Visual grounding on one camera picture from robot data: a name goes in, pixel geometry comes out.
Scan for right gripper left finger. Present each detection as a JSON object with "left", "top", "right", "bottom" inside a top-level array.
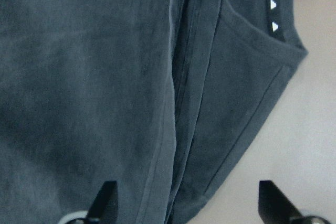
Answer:
[{"left": 85, "top": 181, "right": 118, "bottom": 224}]

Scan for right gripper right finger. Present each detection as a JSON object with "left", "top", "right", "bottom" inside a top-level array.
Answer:
[{"left": 258, "top": 180, "right": 302, "bottom": 224}]

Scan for black graphic t-shirt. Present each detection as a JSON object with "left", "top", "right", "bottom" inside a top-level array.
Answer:
[{"left": 1, "top": 0, "right": 307, "bottom": 223}]

